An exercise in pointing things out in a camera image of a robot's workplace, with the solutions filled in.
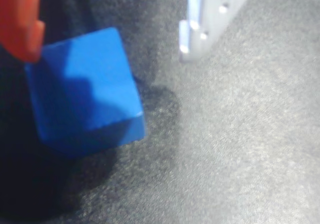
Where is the blue cube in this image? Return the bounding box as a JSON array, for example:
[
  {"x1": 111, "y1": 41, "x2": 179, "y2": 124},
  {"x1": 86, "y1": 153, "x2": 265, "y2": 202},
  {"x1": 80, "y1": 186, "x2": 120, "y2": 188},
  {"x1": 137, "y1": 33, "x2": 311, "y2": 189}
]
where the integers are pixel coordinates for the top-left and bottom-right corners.
[{"x1": 24, "y1": 27, "x2": 147, "y2": 159}]

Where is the dark grey felt mat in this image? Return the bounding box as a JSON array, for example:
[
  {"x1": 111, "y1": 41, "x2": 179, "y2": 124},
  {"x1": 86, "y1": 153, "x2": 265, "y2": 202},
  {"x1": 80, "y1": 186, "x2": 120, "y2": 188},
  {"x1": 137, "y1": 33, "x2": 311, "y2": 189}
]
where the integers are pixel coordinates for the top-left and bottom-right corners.
[{"x1": 0, "y1": 0, "x2": 320, "y2": 224}]

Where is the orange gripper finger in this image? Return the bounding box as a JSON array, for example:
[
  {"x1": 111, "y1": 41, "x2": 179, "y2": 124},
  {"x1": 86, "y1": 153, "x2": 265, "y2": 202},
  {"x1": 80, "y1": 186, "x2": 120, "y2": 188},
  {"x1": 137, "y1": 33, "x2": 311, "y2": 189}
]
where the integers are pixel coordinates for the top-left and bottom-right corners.
[{"x1": 0, "y1": 0, "x2": 46, "y2": 64}]

